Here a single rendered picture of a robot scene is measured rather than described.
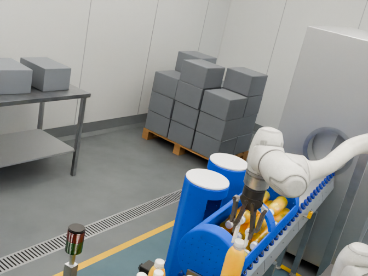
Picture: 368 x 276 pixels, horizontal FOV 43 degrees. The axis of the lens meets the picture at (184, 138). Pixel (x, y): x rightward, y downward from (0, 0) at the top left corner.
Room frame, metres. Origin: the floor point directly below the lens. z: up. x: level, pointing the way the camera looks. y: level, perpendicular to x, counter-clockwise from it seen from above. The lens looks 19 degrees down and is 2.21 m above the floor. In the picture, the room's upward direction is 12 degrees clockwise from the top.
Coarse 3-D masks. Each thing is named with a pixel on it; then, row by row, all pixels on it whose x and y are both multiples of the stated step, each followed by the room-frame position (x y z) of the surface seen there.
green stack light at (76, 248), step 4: (68, 244) 1.46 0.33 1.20; (72, 244) 1.46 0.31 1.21; (76, 244) 1.46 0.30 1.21; (80, 244) 1.47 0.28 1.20; (68, 248) 1.46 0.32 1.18; (72, 248) 1.46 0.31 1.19; (76, 248) 1.46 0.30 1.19; (80, 248) 1.47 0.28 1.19; (68, 252) 1.46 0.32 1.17; (72, 252) 1.46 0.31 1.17; (76, 252) 1.46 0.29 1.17; (80, 252) 1.48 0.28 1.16
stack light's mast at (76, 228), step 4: (72, 224) 1.50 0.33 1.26; (76, 224) 1.51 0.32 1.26; (80, 224) 1.52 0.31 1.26; (68, 228) 1.47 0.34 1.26; (72, 228) 1.48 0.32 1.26; (76, 228) 1.48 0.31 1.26; (80, 228) 1.49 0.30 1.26; (84, 228) 1.49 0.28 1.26; (72, 232) 1.46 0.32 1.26; (76, 232) 1.46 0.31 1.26; (80, 232) 1.47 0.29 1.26; (72, 256) 1.48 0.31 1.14; (72, 260) 1.48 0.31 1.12; (72, 264) 1.48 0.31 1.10
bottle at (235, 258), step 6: (234, 246) 1.48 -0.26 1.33; (228, 252) 1.48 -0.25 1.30; (234, 252) 1.46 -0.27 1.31; (240, 252) 1.47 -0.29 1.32; (228, 258) 1.46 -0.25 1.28; (234, 258) 1.46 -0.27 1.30; (240, 258) 1.46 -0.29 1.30; (228, 264) 1.46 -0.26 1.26; (234, 264) 1.45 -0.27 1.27; (240, 264) 1.46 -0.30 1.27; (222, 270) 1.48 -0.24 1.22; (228, 270) 1.46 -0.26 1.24; (234, 270) 1.45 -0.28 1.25; (240, 270) 1.47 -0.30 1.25
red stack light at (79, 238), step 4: (68, 232) 1.47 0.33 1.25; (84, 232) 1.48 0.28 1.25; (68, 236) 1.46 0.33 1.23; (72, 236) 1.46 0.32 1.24; (76, 236) 1.46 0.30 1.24; (80, 236) 1.47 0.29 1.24; (68, 240) 1.46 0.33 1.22; (72, 240) 1.46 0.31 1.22; (76, 240) 1.46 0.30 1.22; (80, 240) 1.47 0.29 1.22
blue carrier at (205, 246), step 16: (272, 192) 2.49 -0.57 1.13; (224, 208) 1.99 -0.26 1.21; (288, 208) 2.44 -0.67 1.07; (208, 224) 1.79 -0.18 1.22; (272, 224) 2.04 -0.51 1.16; (192, 240) 1.75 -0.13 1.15; (208, 240) 1.72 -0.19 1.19; (224, 240) 1.69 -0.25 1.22; (192, 256) 1.74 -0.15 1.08; (208, 256) 1.71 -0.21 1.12; (224, 256) 1.68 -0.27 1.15; (256, 256) 1.87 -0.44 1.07; (208, 272) 1.70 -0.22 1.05
